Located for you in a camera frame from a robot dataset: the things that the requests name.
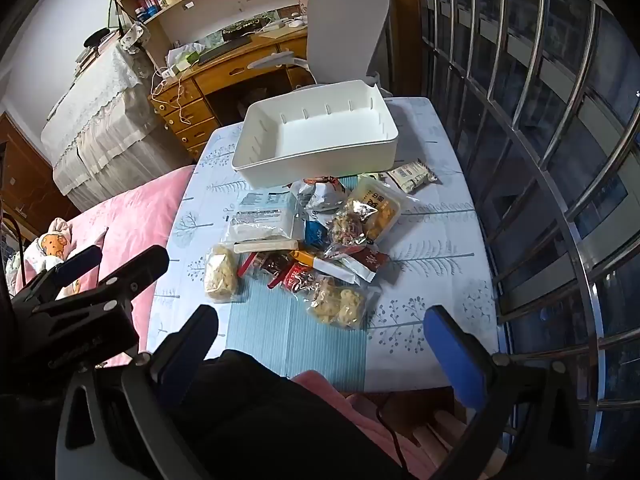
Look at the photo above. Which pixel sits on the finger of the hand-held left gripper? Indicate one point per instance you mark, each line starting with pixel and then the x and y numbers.
pixel 80 260
pixel 140 267

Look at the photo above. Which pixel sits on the light blue bread packet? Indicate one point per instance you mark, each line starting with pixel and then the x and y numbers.
pixel 265 203

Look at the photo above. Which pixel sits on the brown white packet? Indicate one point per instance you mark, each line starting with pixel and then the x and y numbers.
pixel 370 260

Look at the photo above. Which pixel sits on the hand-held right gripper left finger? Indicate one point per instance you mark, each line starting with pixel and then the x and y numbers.
pixel 182 360

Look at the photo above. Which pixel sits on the plush toy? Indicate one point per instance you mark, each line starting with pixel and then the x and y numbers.
pixel 50 250

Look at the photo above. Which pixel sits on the yellow cracker packet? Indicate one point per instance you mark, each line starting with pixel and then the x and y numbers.
pixel 377 205

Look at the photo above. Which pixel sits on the floral bag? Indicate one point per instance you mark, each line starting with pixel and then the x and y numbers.
pixel 135 35

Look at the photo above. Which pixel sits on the pink fleece cloth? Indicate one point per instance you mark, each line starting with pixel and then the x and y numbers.
pixel 360 410

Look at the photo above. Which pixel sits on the wooden cabinet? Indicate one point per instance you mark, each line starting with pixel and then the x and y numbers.
pixel 25 175

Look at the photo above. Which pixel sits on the lace covered furniture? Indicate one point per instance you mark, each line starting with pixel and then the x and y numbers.
pixel 100 110

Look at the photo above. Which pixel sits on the pink blanket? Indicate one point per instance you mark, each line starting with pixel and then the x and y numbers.
pixel 130 220

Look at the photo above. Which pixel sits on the green small packet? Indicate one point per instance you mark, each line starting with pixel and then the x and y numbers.
pixel 372 177

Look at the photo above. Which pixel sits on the green white tissue box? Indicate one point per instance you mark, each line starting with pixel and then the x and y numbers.
pixel 182 62

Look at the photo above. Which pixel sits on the nut mix clear packet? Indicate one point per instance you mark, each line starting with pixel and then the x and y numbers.
pixel 350 227

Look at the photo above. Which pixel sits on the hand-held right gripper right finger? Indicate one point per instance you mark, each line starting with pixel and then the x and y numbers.
pixel 452 355

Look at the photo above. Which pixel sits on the metal window grille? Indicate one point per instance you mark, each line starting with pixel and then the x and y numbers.
pixel 582 260

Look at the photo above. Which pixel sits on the clear white bread packet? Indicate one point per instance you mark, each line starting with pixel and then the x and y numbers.
pixel 260 230

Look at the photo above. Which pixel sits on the cream bar packet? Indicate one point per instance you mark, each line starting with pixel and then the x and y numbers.
pixel 265 246

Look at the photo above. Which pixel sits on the blue small packet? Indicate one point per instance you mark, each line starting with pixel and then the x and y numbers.
pixel 315 234

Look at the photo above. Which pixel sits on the white plastic bin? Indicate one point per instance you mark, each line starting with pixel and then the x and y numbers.
pixel 320 135

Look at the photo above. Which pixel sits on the white office chair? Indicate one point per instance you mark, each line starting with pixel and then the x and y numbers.
pixel 350 25

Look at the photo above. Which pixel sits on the wooden desk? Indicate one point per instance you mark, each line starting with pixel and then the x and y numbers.
pixel 235 67

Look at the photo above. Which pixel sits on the puffed snack clear packet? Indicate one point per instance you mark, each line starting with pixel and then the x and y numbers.
pixel 220 275

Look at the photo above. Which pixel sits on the orange packet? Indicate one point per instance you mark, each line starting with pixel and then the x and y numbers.
pixel 305 258

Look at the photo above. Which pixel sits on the black keyboard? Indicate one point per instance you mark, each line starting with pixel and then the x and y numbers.
pixel 225 50

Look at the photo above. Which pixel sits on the clear bag red strip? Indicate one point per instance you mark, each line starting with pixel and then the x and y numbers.
pixel 270 265

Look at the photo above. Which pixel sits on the white red crumpled packet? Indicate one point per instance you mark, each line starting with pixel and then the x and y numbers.
pixel 320 192

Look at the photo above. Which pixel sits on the beige striped packet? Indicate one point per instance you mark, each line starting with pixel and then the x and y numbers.
pixel 411 176

